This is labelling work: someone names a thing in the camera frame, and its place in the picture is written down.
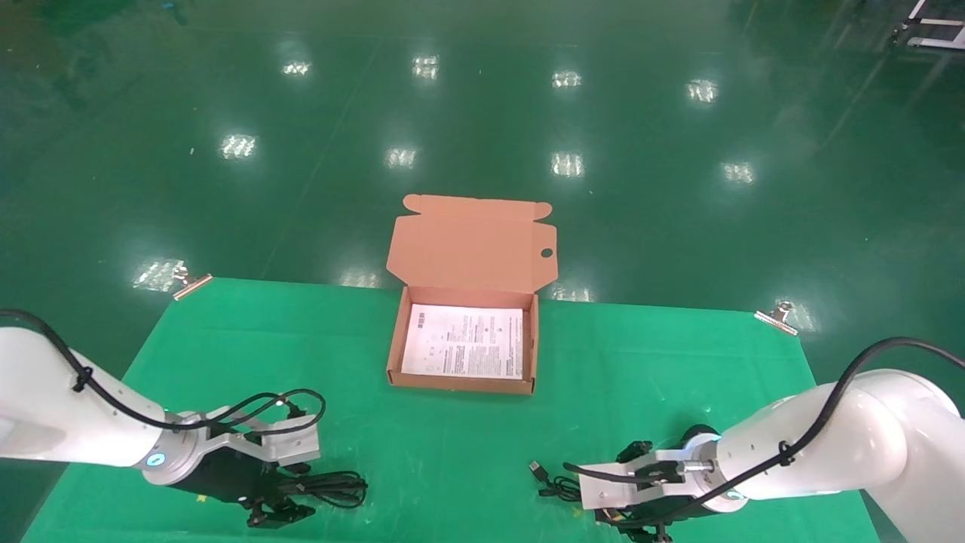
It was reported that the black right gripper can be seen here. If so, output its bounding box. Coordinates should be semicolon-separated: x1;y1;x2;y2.
596;441;729;543

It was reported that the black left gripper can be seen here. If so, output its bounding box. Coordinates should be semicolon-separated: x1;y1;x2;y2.
170;449;317;529

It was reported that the black data cable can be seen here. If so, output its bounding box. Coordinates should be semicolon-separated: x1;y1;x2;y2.
286;471;369;508

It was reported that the black corded computer mouse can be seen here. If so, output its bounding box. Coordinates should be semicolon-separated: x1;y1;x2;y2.
529;460;604;503

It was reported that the open brown cardboard box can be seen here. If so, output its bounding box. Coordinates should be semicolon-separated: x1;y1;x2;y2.
386;194;559;395

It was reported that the green table cloth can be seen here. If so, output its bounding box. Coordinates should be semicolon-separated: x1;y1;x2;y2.
23;278;883;543

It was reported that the metal binder clip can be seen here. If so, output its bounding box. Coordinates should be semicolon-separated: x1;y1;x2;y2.
754;300;800;336
172;264;213;301

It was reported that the white printed instruction sheet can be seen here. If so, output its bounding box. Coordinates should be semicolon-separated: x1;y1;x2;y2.
401;304;525;380

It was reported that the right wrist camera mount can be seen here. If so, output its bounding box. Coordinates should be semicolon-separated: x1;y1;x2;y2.
579;449;714;521

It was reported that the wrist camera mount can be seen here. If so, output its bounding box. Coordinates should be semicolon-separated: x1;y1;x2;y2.
198;407;321;465
579;449;714;521

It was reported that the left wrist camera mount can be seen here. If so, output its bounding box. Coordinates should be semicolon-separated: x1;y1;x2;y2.
198;407;321;465

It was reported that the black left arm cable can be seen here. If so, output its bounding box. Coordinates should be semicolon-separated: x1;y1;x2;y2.
0;309;326;440

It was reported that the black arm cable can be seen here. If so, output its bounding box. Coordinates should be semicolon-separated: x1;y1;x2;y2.
0;309;326;440
564;337;965;521

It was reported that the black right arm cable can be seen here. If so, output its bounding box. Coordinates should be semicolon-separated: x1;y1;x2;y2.
564;337;965;521

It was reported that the white metal table frame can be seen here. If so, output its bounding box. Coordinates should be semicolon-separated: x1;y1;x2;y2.
893;0;965;50

